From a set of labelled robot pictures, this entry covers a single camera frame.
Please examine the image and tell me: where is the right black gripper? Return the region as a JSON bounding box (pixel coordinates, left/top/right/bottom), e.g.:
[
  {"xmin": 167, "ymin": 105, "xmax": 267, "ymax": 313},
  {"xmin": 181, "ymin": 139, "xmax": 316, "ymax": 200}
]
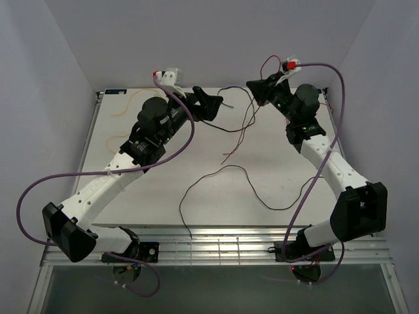
[{"xmin": 245, "ymin": 72, "xmax": 297, "ymax": 124}]

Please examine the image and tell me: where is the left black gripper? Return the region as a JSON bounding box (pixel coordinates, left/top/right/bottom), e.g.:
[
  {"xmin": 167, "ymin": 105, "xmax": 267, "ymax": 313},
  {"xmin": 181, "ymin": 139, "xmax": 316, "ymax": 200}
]
[{"xmin": 158, "ymin": 87, "xmax": 223, "ymax": 145}]

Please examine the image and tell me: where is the black cable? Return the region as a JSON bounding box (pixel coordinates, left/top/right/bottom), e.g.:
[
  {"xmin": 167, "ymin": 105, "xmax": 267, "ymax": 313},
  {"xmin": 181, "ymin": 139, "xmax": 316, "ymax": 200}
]
[{"xmin": 209, "ymin": 86, "xmax": 257, "ymax": 133}]

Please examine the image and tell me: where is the single black wire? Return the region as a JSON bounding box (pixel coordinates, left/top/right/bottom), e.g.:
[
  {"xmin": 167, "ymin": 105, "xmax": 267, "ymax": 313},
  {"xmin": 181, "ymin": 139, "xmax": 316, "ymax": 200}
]
[{"xmin": 179, "ymin": 164, "xmax": 315, "ymax": 238}]

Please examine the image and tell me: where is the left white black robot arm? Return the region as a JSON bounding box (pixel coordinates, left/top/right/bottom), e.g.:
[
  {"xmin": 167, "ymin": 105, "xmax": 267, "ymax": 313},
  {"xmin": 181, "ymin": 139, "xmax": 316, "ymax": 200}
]
[{"xmin": 42, "ymin": 86, "xmax": 223, "ymax": 262}]

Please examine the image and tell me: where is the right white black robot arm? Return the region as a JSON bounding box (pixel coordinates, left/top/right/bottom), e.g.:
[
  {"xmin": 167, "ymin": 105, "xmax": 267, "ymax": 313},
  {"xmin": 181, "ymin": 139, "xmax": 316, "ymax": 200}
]
[{"xmin": 246, "ymin": 73, "xmax": 388, "ymax": 261}]

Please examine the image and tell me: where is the left blue label sticker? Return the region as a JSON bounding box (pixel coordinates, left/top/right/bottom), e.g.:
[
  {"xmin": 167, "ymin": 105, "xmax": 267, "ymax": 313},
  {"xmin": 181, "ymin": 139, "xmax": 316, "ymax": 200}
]
[{"xmin": 104, "ymin": 89, "xmax": 127, "ymax": 95}]

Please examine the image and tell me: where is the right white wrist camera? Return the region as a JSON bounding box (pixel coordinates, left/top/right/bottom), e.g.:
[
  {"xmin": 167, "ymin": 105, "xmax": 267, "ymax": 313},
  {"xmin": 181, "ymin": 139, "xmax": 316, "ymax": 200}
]
[{"xmin": 276, "ymin": 56, "xmax": 301, "ymax": 85}]

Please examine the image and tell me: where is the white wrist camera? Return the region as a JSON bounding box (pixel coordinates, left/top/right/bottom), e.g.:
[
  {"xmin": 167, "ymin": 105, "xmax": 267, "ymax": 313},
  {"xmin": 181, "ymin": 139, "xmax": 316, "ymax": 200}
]
[
  {"xmin": 153, "ymin": 67, "xmax": 185, "ymax": 96},
  {"xmin": 276, "ymin": 56, "xmax": 301, "ymax": 85}
]

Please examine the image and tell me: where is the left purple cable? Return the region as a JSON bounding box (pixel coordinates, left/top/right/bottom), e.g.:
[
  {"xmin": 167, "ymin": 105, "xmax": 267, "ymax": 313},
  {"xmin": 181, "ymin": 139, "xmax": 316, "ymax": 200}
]
[{"xmin": 16, "ymin": 77, "xmax": 196, "ymax": 298}]

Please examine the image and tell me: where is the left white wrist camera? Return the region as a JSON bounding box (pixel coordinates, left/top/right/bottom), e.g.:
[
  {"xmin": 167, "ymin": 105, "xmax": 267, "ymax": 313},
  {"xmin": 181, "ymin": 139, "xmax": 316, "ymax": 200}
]
[{"xmin": 153, "ymin": 67, "xmax": 185, "ymax": 96}]

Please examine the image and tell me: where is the aluminium rail frame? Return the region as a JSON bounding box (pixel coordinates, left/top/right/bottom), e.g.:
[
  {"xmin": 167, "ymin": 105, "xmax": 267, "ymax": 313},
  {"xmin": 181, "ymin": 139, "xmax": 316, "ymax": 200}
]
[{"xmin": 27, "ymin": 87, "xmax": 409, "ymax": 314}]

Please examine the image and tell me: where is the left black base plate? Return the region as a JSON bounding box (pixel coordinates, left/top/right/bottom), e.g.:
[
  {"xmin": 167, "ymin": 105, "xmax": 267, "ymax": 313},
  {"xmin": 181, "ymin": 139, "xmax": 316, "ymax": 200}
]
[{"xmin": 101, "ymin": 241, "xmax": 160, "ymax": 263}]

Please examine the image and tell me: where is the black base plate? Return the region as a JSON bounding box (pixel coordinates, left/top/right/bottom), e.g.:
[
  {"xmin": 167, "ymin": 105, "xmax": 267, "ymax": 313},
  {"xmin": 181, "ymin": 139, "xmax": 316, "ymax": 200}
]
[
  {"xmin": 101, "ymin": 241, "xmax": 160, "ymax": 263},
  {"xmin": 267, "ymin": 241, "xmax": 335, "ymax": 262}
]

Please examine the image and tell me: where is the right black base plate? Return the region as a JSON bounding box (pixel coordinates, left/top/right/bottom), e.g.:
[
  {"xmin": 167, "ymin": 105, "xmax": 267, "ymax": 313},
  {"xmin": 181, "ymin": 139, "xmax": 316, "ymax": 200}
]
[{"xmin": 267, "ymin": 241, "xmax": 335, "ymax": 262}]

